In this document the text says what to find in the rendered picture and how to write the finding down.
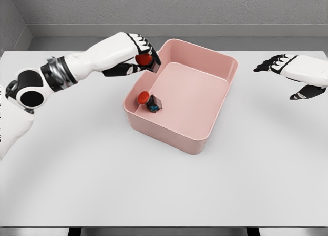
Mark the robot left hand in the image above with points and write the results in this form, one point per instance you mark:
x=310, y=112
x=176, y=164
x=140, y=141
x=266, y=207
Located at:
x=120, y=47

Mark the red button industrial switch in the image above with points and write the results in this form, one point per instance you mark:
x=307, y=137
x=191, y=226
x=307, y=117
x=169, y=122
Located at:
x=146, y=60
x=151, y=101

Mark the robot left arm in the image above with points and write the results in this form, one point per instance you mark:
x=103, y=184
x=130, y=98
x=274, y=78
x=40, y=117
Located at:
x=51, y=74

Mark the pink rectangular basket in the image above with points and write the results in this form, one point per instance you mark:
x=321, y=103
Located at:
x=189, y=97

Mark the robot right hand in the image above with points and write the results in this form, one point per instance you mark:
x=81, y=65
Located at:
x=303, y=67

